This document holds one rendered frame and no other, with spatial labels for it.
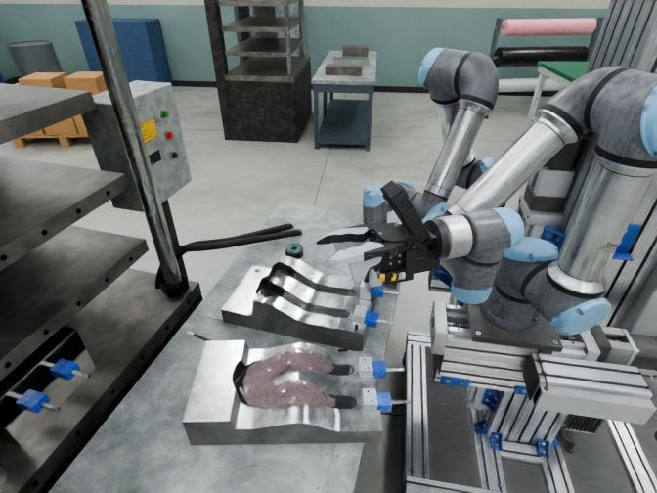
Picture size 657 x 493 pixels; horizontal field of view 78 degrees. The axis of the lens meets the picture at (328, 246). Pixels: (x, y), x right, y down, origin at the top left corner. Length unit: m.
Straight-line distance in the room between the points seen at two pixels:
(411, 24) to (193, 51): 3.77
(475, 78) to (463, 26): 6.43
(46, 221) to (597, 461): 2.10
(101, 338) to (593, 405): 1.49
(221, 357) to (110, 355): 0.44
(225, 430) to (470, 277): 0.72
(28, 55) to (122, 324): 6.55
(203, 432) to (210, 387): 0.11
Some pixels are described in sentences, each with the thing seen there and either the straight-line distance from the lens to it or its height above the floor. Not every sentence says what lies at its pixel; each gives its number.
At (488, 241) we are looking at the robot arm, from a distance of 0.75.
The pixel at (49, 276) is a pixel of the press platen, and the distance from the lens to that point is 1.52.
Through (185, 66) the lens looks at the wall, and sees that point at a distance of 8.36.
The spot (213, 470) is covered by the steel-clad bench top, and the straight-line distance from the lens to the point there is 1.18.
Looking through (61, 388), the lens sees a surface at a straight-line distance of 1.45.
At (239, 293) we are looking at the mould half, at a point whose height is 0.86.
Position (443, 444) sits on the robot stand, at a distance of 1.91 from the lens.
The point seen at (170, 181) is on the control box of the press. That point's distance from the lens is 1.74.
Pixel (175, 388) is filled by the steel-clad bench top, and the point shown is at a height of 0.80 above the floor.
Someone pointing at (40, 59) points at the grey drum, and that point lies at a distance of 7.88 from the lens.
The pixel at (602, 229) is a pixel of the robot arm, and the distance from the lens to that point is 0.93.
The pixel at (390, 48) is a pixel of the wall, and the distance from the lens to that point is 7.58.
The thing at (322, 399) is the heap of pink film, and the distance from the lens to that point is 1.14.
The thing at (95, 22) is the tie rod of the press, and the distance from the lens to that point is 1.32.
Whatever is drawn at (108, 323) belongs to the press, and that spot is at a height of 0.79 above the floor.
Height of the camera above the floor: 1.83
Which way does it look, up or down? 35 degrees down
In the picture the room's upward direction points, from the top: straight up
